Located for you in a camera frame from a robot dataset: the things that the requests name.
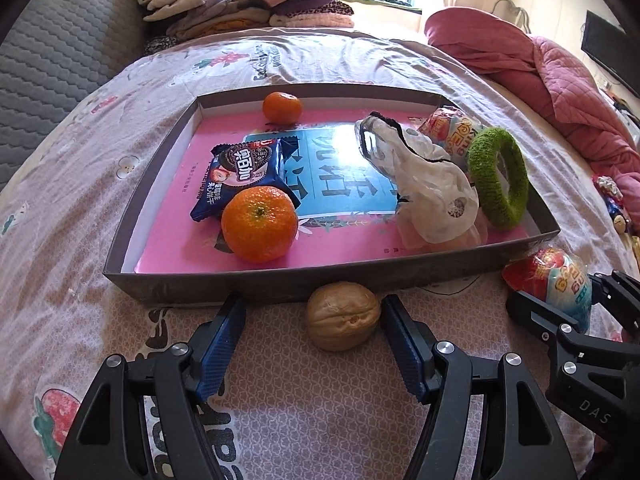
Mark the small plush doll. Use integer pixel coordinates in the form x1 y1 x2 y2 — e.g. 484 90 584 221
592 174 631 234

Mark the blue surprise egg toy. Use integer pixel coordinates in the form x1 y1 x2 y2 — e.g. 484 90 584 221
501 247 592 334

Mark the dark blue snack packet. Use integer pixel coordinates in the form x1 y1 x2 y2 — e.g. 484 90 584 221
190 136 300 222

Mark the pink and blue book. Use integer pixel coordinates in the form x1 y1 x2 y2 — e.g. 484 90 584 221
134 106 532 276

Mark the black flat television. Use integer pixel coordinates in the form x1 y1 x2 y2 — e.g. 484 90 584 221
582 10 640 96

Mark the green fuzzy ring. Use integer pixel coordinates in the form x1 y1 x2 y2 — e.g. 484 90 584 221
466 127 531 231

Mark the shallow grey cardboard tray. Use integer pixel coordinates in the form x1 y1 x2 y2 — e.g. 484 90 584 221
104 84 560 304

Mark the orange mandarin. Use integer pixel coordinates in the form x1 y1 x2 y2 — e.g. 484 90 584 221
220 186 298 263
262 92 303 125

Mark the red-top surprise egg toy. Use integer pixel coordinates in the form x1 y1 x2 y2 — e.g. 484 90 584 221
418 106 484 172

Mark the brown walnut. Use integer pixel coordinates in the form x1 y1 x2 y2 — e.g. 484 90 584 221
306 282 381 352

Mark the pink strawberry bed sheet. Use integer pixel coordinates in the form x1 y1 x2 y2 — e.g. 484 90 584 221
1 29 638 479

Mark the cream sheer hair scrunchie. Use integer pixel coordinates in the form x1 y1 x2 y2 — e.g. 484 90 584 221
355 112 488 252

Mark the pink quilted duvet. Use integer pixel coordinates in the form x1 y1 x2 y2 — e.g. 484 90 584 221
425 6 639 218

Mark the grey quilted headboard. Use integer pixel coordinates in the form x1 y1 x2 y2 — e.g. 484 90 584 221
1 0 143 185

